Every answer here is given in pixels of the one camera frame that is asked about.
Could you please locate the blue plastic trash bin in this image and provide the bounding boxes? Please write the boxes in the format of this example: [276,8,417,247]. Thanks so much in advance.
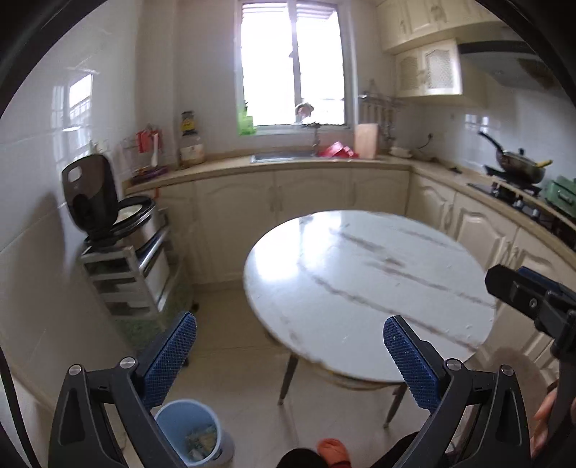
[154,399,234,467]

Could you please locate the cream lower kitchen cabinets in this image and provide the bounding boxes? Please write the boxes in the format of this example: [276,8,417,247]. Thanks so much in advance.
[130,160,575,360]

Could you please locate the person's right hand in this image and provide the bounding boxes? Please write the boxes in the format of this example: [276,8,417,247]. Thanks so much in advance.
[530,384,558,458]

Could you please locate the black gas stove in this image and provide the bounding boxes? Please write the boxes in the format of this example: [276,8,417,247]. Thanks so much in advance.
[468,166,576,251]

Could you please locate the white rolling storage cart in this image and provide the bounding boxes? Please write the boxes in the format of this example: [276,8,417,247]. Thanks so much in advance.
[79,212,199,352]

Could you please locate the green enamel box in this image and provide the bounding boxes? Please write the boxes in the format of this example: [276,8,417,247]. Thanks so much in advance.
[545,175,576,219]

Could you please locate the black wok pan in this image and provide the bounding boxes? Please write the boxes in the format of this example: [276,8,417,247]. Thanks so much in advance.
[477,131,554,185]

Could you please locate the orange slipper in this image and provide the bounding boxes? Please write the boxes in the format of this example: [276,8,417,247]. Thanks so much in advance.
[316,439,351,468]

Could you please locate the round white marble table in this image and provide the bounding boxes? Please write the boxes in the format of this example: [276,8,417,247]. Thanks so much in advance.
[243,210,496,424]

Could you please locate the black silver rice cooker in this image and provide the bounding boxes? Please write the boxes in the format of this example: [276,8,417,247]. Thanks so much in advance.
[62,154,166,251]

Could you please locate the stacked white bowls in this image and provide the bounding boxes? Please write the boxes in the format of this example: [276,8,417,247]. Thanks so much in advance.
[390,146,412,159]

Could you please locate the white spoon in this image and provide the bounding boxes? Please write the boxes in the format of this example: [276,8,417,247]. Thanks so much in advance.
[150,132,159,168]

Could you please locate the range hood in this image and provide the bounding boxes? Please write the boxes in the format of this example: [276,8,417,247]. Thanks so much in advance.
[458,40,561,93]

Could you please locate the wooden cutting board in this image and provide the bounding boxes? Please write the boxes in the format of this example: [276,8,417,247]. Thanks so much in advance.
[354,123,379,160]

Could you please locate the large glass jar yellow label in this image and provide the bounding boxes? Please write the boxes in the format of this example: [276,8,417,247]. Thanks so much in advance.
[180,110,205,167]

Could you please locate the hanging utensil rack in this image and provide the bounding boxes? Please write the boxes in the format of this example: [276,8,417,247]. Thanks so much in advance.
[358,79,401,148]

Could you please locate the red basin in sink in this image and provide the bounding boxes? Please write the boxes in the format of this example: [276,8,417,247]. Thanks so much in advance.
[318,141,359,159]

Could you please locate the green dish soap bottle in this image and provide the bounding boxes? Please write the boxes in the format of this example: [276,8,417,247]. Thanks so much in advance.
[237,105,256,135]

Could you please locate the red wire dish rack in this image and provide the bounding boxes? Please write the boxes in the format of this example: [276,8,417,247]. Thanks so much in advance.
[121,125,169,185]

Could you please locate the cream upper wall cabinets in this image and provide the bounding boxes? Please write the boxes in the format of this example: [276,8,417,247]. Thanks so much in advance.
[376,1,504,107]

